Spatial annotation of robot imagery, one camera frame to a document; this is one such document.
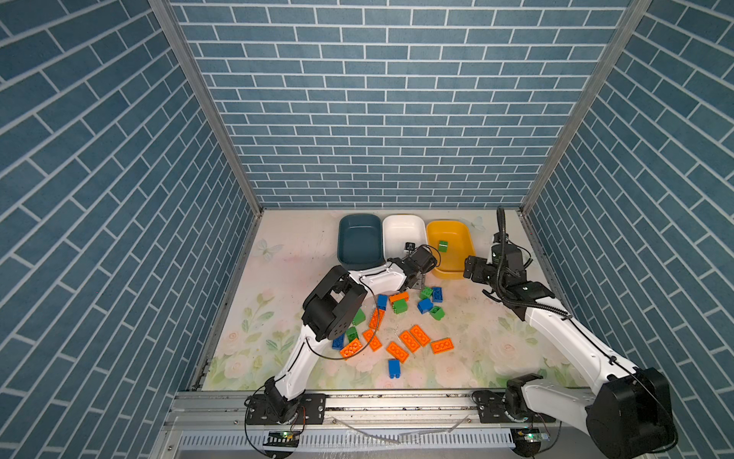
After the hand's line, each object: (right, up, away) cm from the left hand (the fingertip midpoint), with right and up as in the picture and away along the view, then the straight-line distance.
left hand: (410, 277), depth 100 cm
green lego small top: (+4, -4, -7) cm, 9 cm away
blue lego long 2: (-23, -17, -16) cm, 33 cm away
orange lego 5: (-6, -19, -18) cm, 27 cm away
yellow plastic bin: (+17, +13, +9) cm, 23 cm away
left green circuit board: (-36, -37, -28) cm, 59 cm away
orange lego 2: (-12, -11, -11) cm, 20 cm away
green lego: (+13, +11, +6) cm, 18 cm away
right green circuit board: (+27, -37, -28) cm, 54 cm away
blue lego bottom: (-7, -22, -22) cm, 32 cm away
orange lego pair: (+1, -16, -14) cm, 21 cm away
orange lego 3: (-19, -18, -18) cm, 32 cm away
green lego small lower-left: (-19, -15, -14) cm, 28 cm away
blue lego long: (+4, -8, -9) cm, 12 cm away
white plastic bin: (-4, +17, +12) cm, 21 cm away
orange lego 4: (-13, -17, -16) cm, 26 cm away
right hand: (+18, +8, -15) cm, 25 cm away
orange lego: (-4, -5, -6) cm, 9 cm away
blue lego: (+8, -5, -6) cm, 11 cm away
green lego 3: (+7, -10, -11) cm, 16 cm away
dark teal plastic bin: (-19, +12, +7) cm, 24 cm away
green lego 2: (-4, -8, -7) cm, 12 cm away
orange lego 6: (+8, -18, -16) cm, 25 cm away
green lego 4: (-17, -11, -12) cm, 24 cm away
